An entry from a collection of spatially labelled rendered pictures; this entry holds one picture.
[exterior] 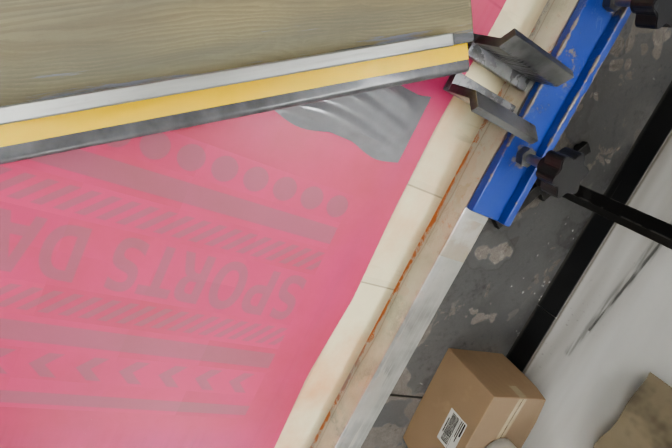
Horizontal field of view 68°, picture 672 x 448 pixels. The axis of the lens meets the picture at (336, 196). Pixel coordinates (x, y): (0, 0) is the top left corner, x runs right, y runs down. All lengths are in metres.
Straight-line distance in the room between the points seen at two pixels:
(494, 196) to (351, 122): 0.17
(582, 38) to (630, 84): 1.84
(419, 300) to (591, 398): 1.90
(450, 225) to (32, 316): 0.38
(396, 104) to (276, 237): 0.17
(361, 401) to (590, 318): 1.90
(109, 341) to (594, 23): 0.52
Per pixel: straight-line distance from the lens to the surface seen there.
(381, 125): 0.46
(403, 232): 0.53
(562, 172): 0.47
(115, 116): 0.37
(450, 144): 0.52
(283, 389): 0.58
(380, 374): 0.58
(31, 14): 0.36
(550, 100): 0.52
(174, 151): 0.41
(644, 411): 2.24
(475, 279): 2.17
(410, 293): 0.54
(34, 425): 0.54
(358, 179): 0.47
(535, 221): 2.24
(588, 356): 2.41
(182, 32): 0.36
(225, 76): 0.35
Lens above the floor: 1.35
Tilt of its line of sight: 56 degrees down
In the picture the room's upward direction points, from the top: 133 degrees clockwise
